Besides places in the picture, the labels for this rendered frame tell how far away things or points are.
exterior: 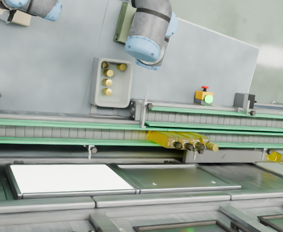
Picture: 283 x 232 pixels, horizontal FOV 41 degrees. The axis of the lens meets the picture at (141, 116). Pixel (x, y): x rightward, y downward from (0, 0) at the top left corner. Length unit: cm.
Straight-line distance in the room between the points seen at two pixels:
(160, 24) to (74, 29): 67
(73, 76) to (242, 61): 99
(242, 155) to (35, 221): 135
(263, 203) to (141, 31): 84
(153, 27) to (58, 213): 64
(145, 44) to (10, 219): 66
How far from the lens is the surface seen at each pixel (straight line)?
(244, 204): 155
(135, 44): 122
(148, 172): 165
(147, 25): 122
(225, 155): 215
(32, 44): 178
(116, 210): 128
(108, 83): 181
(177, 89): 205
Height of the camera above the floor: 250
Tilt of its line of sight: 63 degrees down
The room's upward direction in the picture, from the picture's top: 112 degrees clockwise
